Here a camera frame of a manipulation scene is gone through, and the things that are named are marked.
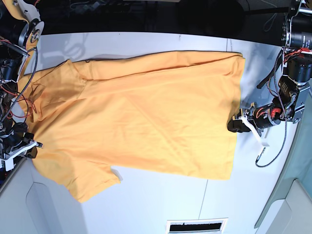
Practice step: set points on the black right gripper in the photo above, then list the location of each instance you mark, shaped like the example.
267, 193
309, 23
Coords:
11, 137

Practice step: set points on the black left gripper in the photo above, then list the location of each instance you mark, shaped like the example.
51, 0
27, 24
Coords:
261, 118

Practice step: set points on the orange yellow t-shirt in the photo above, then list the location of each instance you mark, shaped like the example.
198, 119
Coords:
164, 112

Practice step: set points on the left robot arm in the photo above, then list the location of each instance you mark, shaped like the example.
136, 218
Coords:
291, 74

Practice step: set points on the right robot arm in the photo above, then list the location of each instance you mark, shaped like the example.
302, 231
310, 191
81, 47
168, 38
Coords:
20, 30

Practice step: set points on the white slotted vent plate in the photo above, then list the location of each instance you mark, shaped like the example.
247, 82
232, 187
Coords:
201, 226

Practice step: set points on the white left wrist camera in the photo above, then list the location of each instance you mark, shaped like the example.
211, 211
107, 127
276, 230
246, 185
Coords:
258, 136

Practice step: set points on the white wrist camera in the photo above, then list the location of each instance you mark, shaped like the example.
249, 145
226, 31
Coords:
12, 161
258, 136

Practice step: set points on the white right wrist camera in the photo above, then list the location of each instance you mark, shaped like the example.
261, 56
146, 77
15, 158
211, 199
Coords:
12, 161

